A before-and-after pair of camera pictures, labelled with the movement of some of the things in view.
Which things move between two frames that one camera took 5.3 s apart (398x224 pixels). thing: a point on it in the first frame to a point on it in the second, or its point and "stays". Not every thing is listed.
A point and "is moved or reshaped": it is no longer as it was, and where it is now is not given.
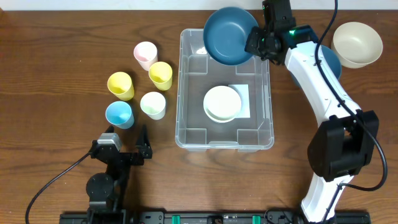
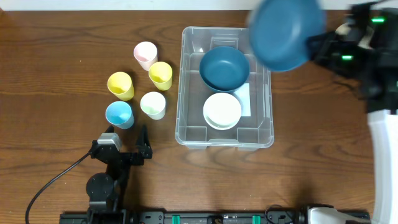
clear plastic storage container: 198,73 stays
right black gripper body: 254,42 to 325,47
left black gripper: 125,157 stays
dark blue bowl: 333,60 is moved or reshaped
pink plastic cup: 145,53 stays
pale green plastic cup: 153,104 stays
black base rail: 209,217 stays
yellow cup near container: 160,73 stays
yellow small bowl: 222,112 to 221,127
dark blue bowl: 226,34 to 224,69
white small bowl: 222,104 is moved or reshaped
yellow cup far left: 120,84 stays
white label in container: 243,89 stays
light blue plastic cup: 119,113 stays
